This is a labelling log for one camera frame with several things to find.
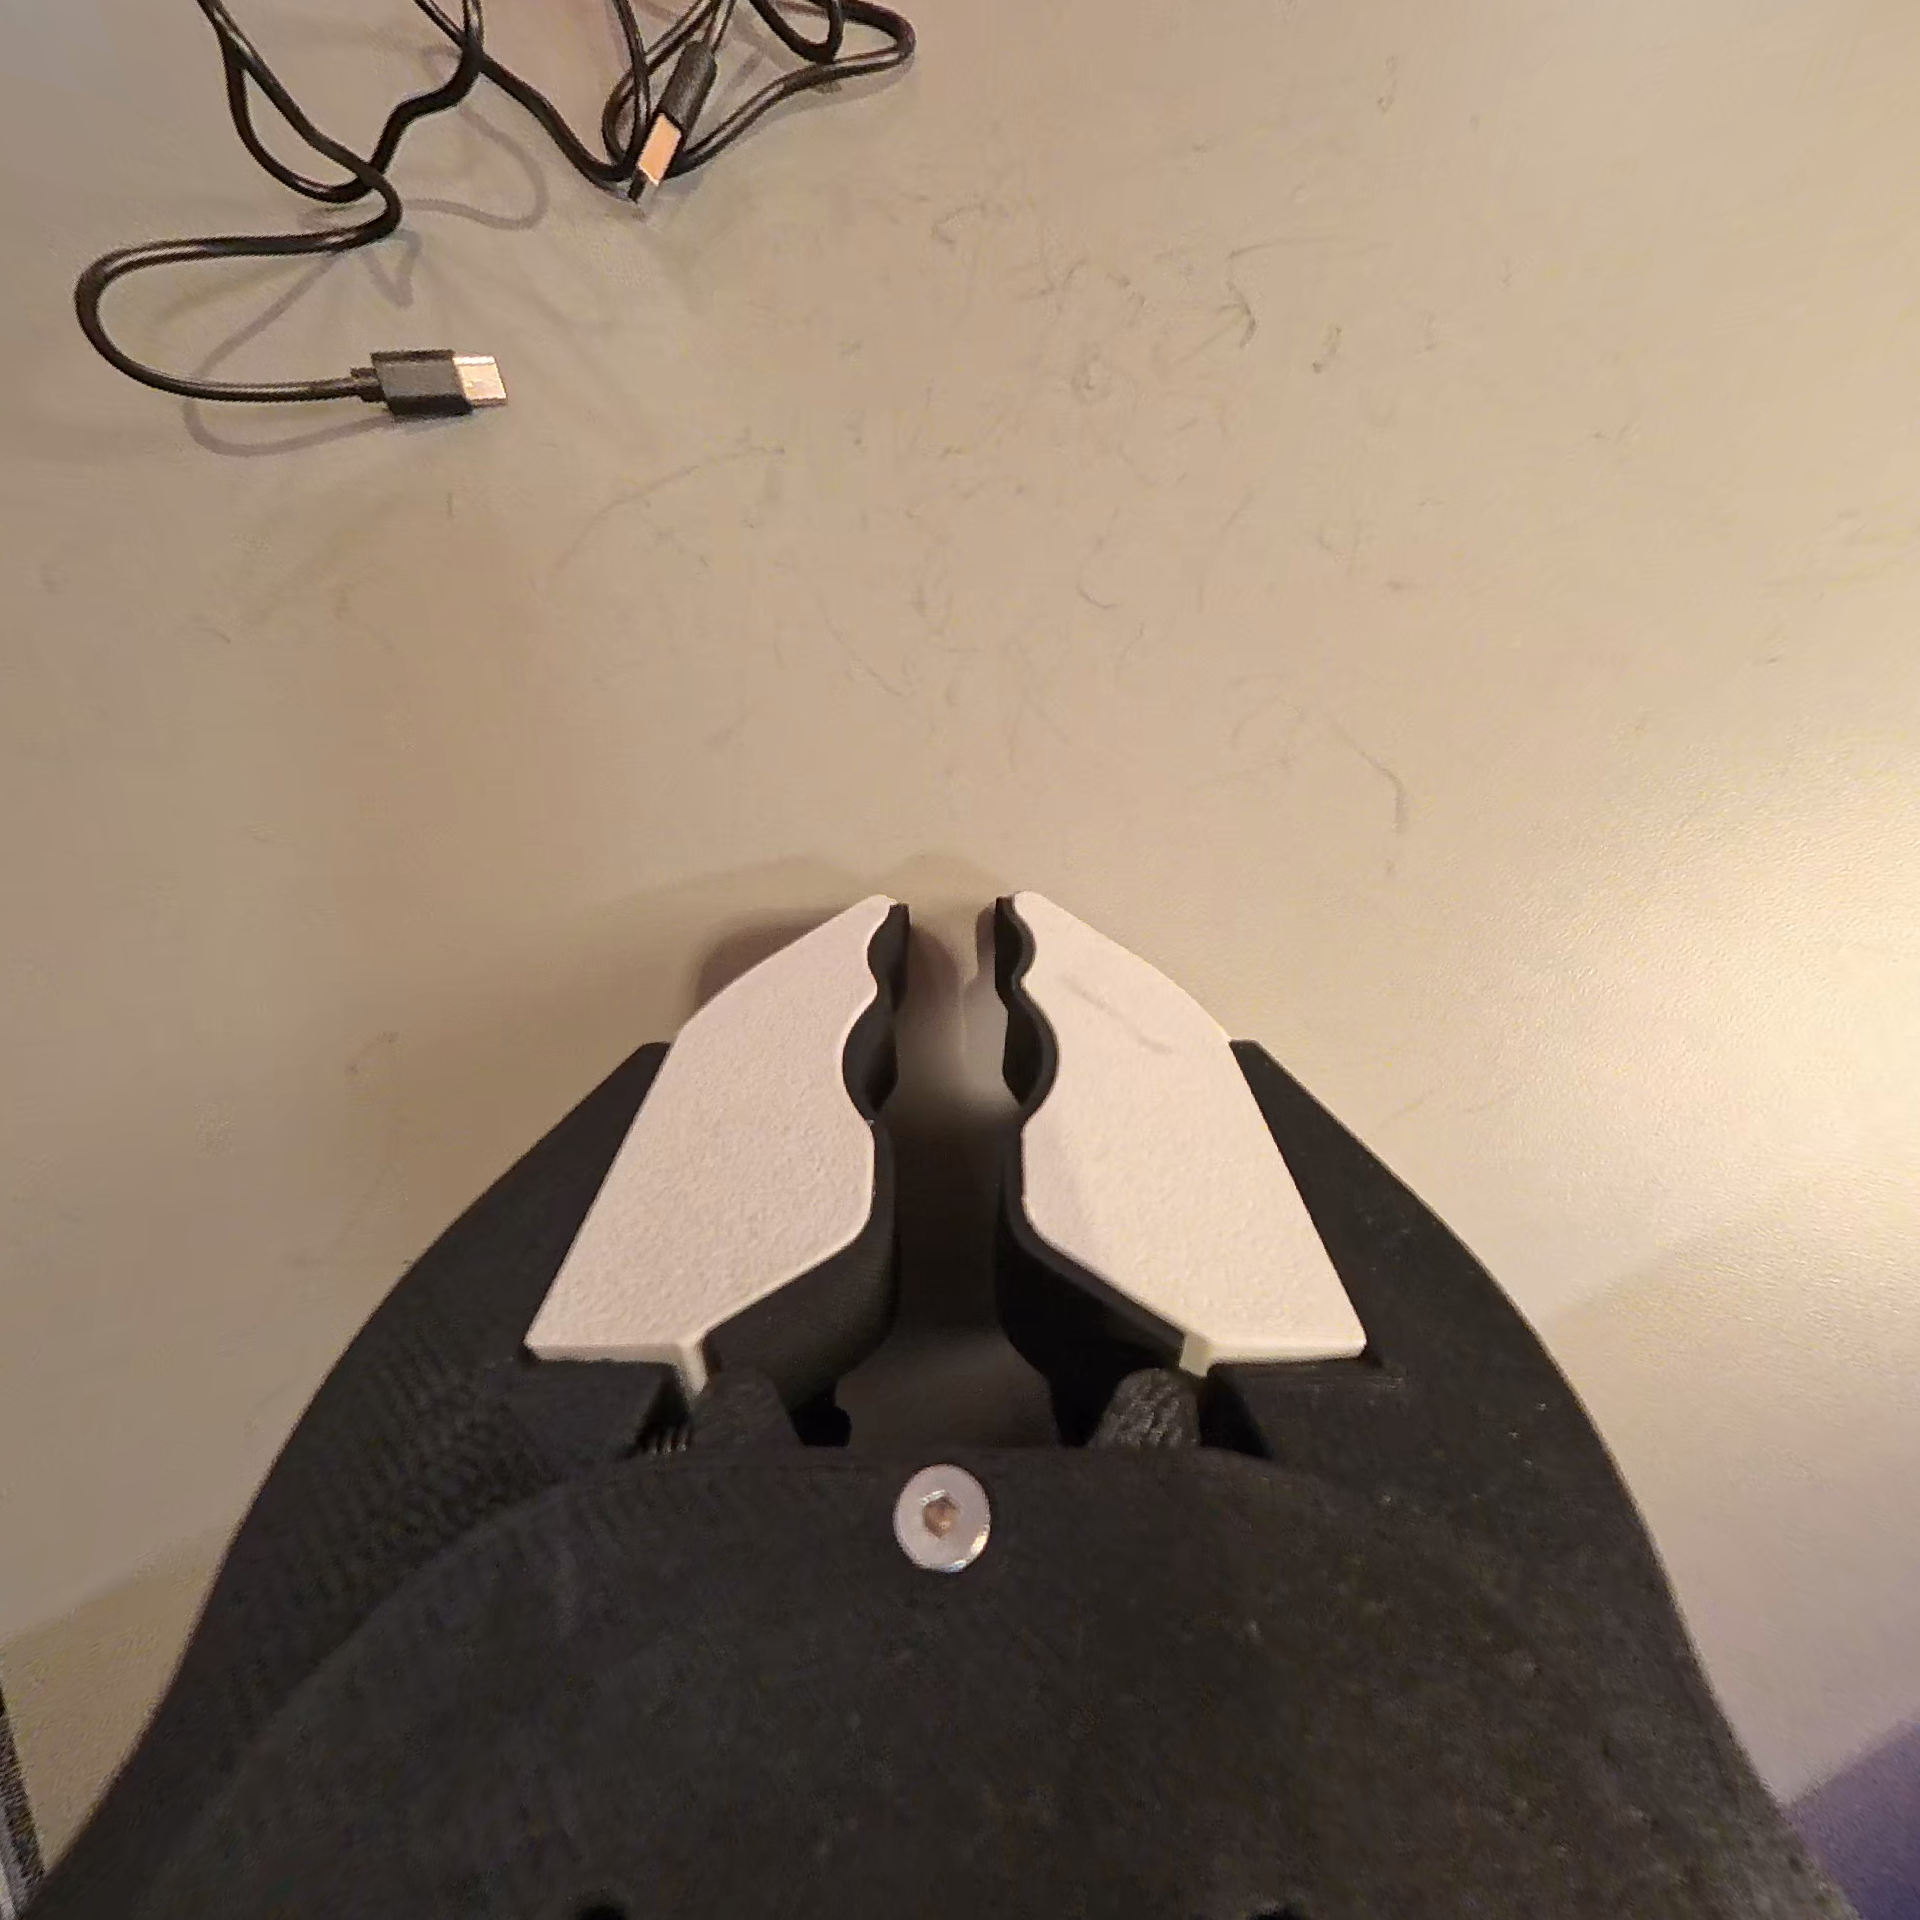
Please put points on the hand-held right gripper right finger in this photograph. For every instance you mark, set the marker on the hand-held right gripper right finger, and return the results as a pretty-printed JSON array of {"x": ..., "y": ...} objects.
[{"x": 1171, "y": 1170}]

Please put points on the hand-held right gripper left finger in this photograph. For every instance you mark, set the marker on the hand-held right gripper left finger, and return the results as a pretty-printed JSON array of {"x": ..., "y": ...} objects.
[{"x": 735, "y": 1170}]

